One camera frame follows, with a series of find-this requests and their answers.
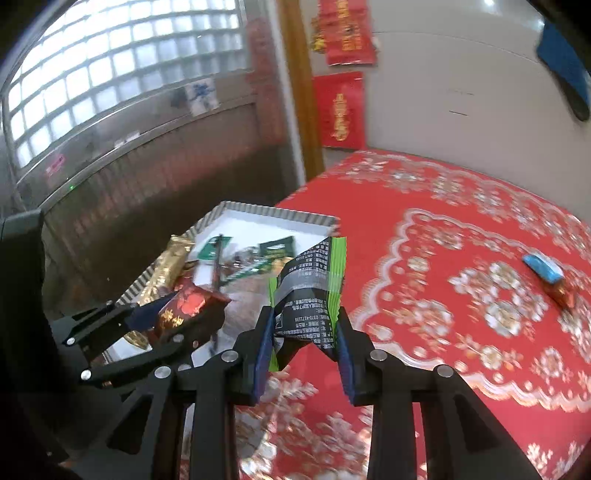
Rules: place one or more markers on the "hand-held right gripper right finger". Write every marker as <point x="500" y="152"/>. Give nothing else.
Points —
<point x="344" y="364"/>

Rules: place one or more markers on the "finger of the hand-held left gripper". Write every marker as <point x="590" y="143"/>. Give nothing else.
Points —
<point x="138" y="364"/>
<point x="147" y="314"/>

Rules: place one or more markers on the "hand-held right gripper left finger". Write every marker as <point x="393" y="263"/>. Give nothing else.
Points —
<point x="261" y="355"/>

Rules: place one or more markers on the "dark red snack packet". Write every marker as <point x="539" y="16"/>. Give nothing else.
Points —
<point x="184" y="304"/>

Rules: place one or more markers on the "gold snack packet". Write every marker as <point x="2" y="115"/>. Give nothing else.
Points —
<point x="166" y="267"/>

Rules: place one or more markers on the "black green snack packet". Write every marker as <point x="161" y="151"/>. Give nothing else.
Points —
<point x="309" y="286"/>

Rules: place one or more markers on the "striped cardboard box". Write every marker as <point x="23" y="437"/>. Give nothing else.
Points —
<point x="258" y="226"/>

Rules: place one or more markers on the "light green snack packet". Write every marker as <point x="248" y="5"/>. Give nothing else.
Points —
<point x="251" y="270"/>

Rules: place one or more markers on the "dark green snack packet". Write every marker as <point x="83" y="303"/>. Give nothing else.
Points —
<point x="277" y="247"/>

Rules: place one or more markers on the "red door sticker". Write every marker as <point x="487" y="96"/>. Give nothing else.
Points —
<point x="55" y="166"/>

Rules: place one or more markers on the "metal shutter door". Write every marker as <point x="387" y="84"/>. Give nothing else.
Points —
<point x="138" y="184"/>

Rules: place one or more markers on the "blue snack packet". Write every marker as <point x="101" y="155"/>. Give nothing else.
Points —
<point x="542" y="267"/>

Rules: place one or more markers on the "white blue door sticker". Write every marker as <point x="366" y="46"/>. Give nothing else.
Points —
<point x="201" y="94"/>

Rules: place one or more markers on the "glass block window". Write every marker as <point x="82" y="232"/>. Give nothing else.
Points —
<point x="92" y="60"/>

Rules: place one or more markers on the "brown snack packet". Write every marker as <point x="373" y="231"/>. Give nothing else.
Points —
<point x="561" y="293"/>

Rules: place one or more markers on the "small red wall poster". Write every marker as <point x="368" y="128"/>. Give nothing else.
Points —
<point x="339" y="110"/>

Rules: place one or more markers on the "wooden door frame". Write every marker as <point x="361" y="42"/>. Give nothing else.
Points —
<point x="295" y="92"/>

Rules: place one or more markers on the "large red wall poster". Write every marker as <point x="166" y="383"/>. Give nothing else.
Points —
<point x="346" y="32"/>

